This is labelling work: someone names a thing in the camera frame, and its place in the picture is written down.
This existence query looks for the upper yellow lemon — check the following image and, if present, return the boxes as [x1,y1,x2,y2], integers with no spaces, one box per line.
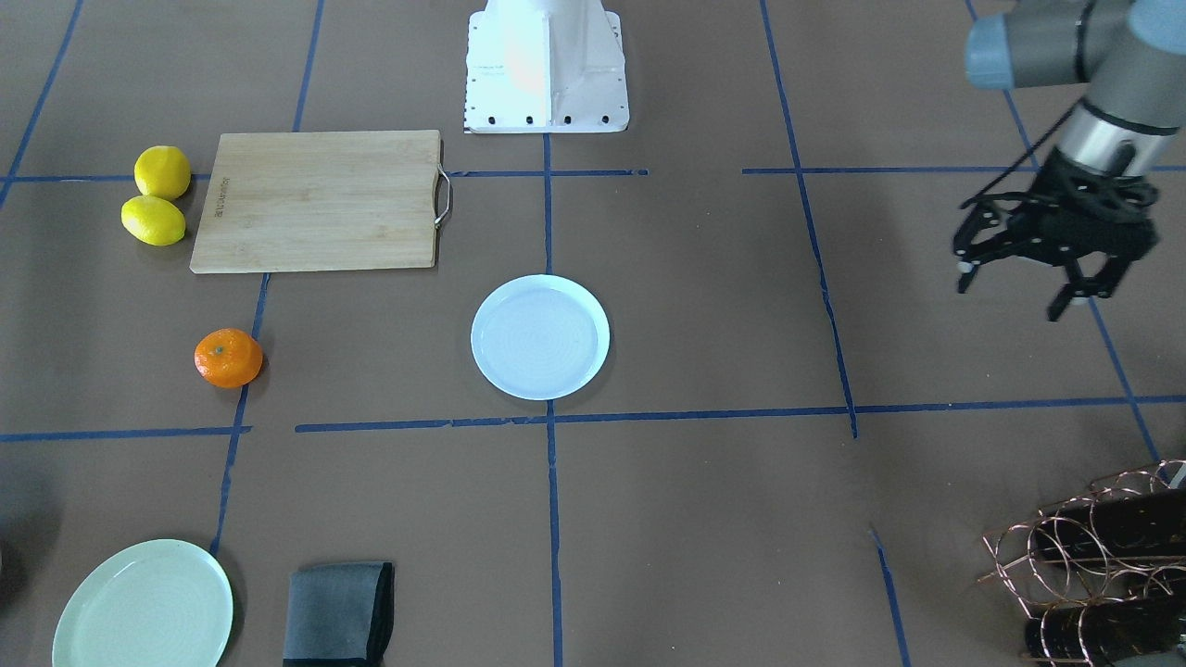
[132,146,192,201]

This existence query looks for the light green plate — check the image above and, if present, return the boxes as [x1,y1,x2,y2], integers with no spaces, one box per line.
[51,539,234,666]

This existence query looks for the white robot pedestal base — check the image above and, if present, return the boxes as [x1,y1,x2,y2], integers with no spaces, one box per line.
[463,1,631,134]

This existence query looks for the dark wine bottle upper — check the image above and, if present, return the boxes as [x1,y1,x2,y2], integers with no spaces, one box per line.
[1029,488,1185,567]

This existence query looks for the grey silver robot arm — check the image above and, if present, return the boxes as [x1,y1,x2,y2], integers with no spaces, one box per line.
[952,1,1185,320]

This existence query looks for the folded grey cloth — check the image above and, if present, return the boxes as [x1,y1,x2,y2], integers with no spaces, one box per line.
[281,561,397,666]

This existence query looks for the dark wine bottle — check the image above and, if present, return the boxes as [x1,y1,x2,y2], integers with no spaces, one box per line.
[1029,488,1185,567]
[1024,596,1185,666]

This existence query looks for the orange fruit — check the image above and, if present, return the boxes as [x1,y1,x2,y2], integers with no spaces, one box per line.
[192,328,264,389]

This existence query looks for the light blue plate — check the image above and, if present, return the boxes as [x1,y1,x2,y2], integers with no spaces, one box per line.
[470,274,612,401]

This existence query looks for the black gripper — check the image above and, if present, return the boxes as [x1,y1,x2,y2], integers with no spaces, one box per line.
[952,148,1160,322]

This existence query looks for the copper wire bottle rack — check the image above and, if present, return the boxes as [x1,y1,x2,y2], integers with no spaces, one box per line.
[981,459,1185,666]

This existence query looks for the yellow lemon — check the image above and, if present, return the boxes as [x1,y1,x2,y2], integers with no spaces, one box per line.
[121,195,186,246]
[132,146,192,201]

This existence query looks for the bamboo cutting board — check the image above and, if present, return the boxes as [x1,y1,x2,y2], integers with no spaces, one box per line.
[190,131,452,274]

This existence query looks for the dark wine bottle lower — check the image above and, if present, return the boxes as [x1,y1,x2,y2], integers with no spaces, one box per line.
[1024,596,1185,666]

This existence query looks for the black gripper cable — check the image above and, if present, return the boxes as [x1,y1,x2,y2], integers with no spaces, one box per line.
[959,102,1085,212]

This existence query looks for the lower yellow lemon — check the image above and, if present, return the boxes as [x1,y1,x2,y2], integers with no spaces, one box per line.
[121,195,186,246]

